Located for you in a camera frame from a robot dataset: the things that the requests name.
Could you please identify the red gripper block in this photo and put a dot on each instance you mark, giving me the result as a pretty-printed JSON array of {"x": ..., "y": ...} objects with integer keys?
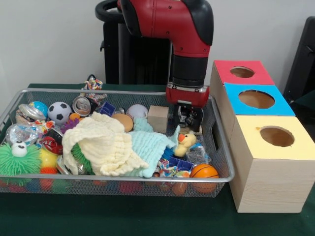
[{"x": 188, "y": 98}]

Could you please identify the crushed black drink can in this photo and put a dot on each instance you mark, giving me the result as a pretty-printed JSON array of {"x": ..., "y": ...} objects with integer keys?
[{"x": 188, "y": 118}]

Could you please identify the mint green cloth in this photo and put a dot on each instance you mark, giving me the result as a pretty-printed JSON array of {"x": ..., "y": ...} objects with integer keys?
[{"x": 147, "y": 145}]

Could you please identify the cream yellow cloth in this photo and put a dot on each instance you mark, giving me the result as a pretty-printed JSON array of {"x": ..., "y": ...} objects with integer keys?
[{"x": 103, "y": 147}]

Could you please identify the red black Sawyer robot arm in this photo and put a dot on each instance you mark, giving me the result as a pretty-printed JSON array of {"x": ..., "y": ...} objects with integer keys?
[{"x": 177, "y": 24}]

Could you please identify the shallow metal mesh bin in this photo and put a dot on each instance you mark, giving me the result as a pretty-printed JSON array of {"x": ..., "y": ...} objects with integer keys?
[{"x": 209, "y": 157}]

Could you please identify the wooden box with three holes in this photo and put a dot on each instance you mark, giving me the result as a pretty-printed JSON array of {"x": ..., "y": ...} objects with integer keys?
[{"x": 270, "y": 186}]

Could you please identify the small yellow duck plush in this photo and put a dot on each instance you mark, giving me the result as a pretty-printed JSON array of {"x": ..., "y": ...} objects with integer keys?
[{"x": 184, "y": 145}]

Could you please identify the plain wooden cube block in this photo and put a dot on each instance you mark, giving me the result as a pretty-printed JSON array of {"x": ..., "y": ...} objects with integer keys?
[{"x": 158, "y": 119}]

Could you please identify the crushed clear water bottle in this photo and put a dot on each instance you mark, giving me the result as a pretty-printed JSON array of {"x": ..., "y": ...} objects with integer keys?
[{"x": 198, "y": 155}]

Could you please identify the white toy baseball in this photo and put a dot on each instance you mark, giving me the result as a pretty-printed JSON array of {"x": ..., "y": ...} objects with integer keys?
[{"x": 137, "y": 111}]

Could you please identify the orange toy basketball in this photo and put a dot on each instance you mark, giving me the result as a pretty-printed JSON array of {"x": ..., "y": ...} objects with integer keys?
[{"x": 204, "y": 171}]

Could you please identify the dark green table cloth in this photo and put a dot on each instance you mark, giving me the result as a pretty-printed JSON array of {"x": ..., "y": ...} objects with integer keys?
[
  {"x": 305, "y": 105},
  {"x": 123, "y": 216}
]

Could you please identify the black upright panel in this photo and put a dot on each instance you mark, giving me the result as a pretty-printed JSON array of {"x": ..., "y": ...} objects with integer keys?
[{"x": 302, "y": 61}]

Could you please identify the small toy soccer ball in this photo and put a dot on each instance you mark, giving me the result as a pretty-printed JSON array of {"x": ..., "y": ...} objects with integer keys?
[{"x": 59, "y": 113}]

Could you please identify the green spiky ball with eyes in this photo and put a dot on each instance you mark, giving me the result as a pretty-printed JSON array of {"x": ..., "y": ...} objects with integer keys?
[{"x": 22, "y": 164}]

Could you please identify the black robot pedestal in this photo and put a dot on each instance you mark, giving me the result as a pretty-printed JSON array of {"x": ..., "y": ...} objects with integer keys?
[{"x": 115, "y": 61}]

